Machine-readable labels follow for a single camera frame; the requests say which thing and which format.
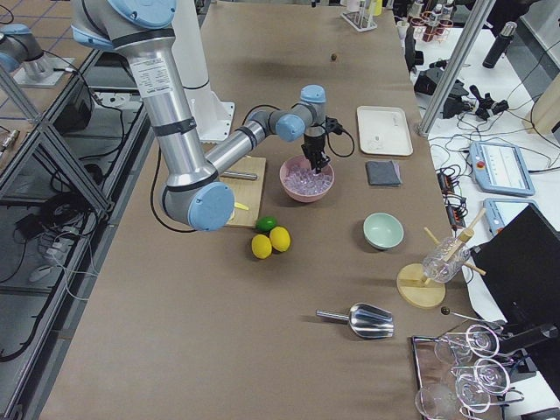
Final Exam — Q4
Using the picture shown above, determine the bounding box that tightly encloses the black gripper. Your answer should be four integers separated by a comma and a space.
301, 117, 342, 173

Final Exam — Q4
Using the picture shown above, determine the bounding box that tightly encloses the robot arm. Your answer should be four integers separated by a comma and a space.
1, 24, 44, 73
71, 1, 330, 231

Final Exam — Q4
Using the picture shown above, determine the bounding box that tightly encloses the pile of ice cubes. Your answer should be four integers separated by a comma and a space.
284, 165, 333, 196

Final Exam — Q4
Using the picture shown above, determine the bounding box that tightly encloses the wooden cup stand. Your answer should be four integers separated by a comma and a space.
396, 208, 486, 309

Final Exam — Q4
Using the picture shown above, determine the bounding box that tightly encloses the steel ice scoop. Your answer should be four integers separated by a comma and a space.
315, 303, 395, 340

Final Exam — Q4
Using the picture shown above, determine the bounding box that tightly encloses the pink bowl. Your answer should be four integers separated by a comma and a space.
279, 155, 334, 203

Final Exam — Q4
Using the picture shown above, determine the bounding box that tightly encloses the grey folded cloth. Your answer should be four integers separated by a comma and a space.
365, 160, 402, 186

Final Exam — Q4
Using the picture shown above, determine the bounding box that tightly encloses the wooden cutting board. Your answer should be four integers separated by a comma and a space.
220, 157, 266, 228

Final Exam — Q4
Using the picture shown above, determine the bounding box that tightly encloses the cream rabbit tray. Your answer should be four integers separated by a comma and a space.
356, 105, 413, 157

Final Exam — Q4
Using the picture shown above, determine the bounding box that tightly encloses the green lime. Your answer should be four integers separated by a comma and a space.
255, 216, 277, 233

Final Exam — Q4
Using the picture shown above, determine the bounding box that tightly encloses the whole yellow lemon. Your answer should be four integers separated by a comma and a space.
251, 234, 272, 259
269, 226, 291, 252

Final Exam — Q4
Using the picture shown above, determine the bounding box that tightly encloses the yellow plastic knife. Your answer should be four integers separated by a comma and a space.
234, 202, 249, 211

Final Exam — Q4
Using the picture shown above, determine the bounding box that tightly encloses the green bowl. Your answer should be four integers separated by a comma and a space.
362, 213, 404, 250

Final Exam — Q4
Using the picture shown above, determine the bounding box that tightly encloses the glass on stand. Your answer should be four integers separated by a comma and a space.
422, 237, 470, 284

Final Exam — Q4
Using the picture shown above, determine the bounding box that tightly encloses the blue teach pendant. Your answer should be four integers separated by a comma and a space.
482, 198, 538, 236
469, 141, 536, 197

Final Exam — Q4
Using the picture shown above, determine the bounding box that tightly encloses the black monitor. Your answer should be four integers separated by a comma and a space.
472, 204, 559, 332

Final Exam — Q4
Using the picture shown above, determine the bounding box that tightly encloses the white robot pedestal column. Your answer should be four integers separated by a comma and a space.
172, 0, 235, 144

